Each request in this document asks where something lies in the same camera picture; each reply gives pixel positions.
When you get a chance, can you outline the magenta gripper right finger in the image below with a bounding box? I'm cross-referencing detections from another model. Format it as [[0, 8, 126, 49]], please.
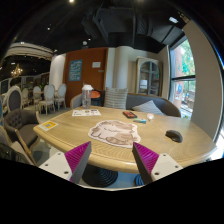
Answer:
[[132, 142, 159, 185]]

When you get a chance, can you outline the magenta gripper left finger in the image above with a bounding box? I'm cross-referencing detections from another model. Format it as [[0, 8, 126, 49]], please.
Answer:
[[65, 142, 91, 184]]

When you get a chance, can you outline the black computer mouse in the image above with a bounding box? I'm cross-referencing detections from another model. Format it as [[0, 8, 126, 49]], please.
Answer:
[[165, 130, 183, 143]]

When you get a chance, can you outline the cat-shaped mouse pad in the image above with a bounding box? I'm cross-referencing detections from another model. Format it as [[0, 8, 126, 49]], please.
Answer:
[[88, 120, 141, 148]]

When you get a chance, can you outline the teal small pack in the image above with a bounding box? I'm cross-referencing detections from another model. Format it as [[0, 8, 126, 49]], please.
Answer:
[[133, 118, 146, 124]]

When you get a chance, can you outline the yellow card sticker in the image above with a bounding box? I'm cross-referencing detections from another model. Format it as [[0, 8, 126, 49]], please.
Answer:
[[39, 121, 57, 131]]

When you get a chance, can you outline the small white round object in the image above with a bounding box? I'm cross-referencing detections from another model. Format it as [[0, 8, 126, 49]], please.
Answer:
[[147, 113, 154, 121]]

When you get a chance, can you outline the white paper menu sheet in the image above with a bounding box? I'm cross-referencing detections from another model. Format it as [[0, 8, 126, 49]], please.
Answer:
[[72, 109, 101, 117]]

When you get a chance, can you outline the black red small box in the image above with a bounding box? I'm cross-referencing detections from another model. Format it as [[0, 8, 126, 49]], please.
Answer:
[[123, 111, 137, 119]]

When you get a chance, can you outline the grey white pillow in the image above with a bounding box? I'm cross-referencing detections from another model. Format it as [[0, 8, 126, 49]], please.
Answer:
[[133, 100, 163, 115]]

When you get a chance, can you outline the grey curved sofa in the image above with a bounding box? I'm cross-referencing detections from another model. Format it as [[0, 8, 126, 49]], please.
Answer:
[[70, 91, 181, 117]]

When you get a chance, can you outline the dark tufted armchair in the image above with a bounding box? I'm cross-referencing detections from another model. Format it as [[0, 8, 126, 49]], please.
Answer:
[[3, 108, 43, 151]]

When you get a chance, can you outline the clear plastic water bottle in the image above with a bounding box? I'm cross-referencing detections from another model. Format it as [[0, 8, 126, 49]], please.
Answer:
[[82, 84, 93, 109]]

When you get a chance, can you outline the striped cushion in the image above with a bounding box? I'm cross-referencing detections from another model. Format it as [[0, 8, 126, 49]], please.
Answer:
[[104, 87, 128, 109]]

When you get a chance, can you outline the white dining chair right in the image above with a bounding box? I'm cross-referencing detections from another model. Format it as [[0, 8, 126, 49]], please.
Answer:
[[54, 84, 67, 108]]

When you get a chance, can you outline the white dining chair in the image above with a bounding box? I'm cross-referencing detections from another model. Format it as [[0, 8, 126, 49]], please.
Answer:
[[54, 84, 67, 108], [38, 85, 55, 113]]

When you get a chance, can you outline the grey oval-back chair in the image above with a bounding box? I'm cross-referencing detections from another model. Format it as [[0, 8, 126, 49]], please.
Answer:
[[7, 86, 22, 112]]

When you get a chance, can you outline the wooden glass cabinet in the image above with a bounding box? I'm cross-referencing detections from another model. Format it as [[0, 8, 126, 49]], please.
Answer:
[[135, 57, 162, 96]]

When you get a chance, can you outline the large window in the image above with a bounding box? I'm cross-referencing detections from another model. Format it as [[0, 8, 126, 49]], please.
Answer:
[[169, 40, 196, 119]]

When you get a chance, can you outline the chandelier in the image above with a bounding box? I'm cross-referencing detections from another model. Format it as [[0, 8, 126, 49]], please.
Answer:
[[11, 65, 23, 78]]

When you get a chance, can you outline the black table pedestal base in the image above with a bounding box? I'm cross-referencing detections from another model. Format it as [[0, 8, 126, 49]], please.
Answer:
[[82, 164, 118, 188]]

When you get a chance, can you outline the blue wall poster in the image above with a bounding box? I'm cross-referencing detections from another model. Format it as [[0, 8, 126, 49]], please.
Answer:
[[69, 60, 82, 81]]

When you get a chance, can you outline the white wall notice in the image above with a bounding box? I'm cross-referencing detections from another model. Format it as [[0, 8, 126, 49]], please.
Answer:
[[92, 62, 101, 68]]

